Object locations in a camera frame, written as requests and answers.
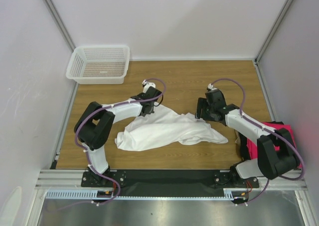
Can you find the corner aluminium post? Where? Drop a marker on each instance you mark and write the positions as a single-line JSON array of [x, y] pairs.
[[279, 19], [60, 24]]

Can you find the folded pink t shirt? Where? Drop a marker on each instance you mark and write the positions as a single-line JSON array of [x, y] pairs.
[[275, 150]]

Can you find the left corner aluminium post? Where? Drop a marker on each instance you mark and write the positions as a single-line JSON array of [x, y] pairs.
[[60, 24]]

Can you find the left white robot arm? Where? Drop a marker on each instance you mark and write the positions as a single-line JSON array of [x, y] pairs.
[[94, 126]]

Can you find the aluminium frame rail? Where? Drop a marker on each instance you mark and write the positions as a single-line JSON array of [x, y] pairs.
[[66, 184]]

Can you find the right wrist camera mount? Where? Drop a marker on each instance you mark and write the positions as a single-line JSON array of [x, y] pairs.
[[211, 88]]

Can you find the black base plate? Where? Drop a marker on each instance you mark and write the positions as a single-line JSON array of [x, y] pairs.
[[178, 183]]

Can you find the right corner aluminium post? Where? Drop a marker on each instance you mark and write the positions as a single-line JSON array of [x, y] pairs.
[[279, 19]]

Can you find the white plastic basket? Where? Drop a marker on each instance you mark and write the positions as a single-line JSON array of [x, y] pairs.
[[99, 64]]

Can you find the white t shirt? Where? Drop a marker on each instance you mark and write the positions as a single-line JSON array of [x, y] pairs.
[[164, 127]]

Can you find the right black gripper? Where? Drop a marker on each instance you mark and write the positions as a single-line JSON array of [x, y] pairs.
[[201, 110]]

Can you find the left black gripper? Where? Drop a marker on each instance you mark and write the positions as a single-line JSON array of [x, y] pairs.
[[152, 111]]

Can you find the folded black t shirt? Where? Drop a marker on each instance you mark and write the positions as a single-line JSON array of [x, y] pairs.
[[247, 150]]

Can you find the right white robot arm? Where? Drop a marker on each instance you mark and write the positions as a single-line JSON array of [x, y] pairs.
[[252, 129]]

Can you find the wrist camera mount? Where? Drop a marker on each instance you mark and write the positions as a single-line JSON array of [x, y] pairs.
[[148, 89], [211, 88]]

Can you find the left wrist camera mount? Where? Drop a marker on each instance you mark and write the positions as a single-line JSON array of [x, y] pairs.
[[148, 89]]

